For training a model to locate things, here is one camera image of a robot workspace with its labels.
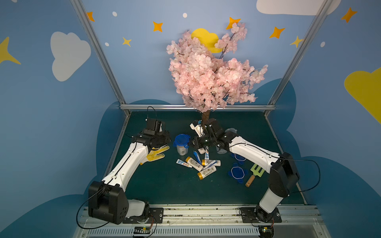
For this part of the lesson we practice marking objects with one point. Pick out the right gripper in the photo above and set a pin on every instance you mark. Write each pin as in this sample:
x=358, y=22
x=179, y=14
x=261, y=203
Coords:
x=201, y=141

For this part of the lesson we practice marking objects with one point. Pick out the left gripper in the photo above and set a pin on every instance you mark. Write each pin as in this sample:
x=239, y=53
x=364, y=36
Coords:
x=160, y=140

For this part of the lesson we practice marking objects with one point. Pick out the blue-lid toiletry cup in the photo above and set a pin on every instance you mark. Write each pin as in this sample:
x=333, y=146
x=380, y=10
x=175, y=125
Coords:
x=181, y=143
x=233, y=130
x=221, y=150

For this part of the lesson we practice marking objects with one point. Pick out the blue cup lid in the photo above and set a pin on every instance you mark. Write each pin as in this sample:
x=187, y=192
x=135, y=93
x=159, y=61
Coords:
x=238, y=173
x=240, y=159

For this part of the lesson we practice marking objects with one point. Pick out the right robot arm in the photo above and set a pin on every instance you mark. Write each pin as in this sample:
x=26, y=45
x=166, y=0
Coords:
x=282, y=170

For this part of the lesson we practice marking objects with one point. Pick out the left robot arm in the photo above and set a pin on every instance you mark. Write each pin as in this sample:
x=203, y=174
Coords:
x=107, y=199

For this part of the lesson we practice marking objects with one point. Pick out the yellow work glove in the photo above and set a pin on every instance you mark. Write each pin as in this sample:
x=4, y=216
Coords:
x=155, y=154

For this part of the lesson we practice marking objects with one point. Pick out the orange-cap white bottle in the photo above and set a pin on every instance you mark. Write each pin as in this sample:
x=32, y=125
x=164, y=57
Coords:
x=205, y=173
x=208, y=162
x=194, y=164
x=201, y=150

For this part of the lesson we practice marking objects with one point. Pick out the white blue toothpaste tube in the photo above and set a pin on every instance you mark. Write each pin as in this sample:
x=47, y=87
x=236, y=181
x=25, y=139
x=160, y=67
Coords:
x=207, y=157

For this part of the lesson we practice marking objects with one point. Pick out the blue toothbrush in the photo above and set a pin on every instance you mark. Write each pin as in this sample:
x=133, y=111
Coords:
x=197, y=157
x=209, y=165

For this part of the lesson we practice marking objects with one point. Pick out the pink cherry blossom tree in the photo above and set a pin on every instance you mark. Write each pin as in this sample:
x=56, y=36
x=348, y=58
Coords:
x=207, y=82

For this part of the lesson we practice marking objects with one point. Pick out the left circuit board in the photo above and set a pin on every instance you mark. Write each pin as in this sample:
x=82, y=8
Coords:
x=141, y=231

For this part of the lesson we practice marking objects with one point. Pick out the circuit board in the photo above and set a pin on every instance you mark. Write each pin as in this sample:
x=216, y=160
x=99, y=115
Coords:
x=141, y=231
x=266, y=232

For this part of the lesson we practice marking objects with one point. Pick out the right circuit board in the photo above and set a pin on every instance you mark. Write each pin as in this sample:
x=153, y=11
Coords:
x=266, y=232

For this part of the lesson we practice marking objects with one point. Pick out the green wooden-handled scraper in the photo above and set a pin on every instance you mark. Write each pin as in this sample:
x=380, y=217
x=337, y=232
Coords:
x=257, y=171

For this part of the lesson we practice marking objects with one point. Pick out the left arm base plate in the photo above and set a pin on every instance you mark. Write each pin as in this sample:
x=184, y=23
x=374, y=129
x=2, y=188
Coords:
x=154, y=215

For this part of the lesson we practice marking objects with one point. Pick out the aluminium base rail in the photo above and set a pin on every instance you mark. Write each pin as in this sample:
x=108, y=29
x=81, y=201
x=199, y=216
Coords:
x=211, y=221

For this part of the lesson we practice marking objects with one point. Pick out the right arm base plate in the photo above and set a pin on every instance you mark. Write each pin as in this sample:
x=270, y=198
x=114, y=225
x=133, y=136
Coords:
x=247, y=214

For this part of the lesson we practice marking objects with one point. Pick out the left aluminium frame post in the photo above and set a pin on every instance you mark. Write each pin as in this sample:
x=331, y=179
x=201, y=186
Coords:
x=86, y=24

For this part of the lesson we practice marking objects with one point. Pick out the aluminium frame post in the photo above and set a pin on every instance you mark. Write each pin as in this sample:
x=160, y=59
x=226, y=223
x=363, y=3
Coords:
x=86, y=24
x=317, y=22

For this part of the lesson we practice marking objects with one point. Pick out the right aluminium frame post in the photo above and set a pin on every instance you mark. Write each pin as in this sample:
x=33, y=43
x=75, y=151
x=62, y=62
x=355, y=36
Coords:
x=317, y=22

